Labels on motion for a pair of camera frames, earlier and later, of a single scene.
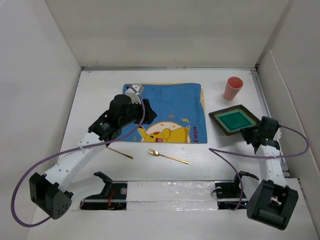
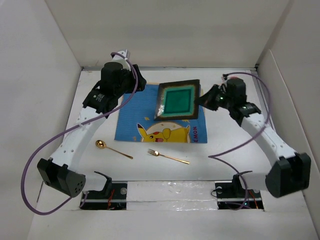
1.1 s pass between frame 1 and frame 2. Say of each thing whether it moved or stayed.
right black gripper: moved
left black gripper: moved
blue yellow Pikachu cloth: stayed
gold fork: stayed
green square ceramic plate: moved
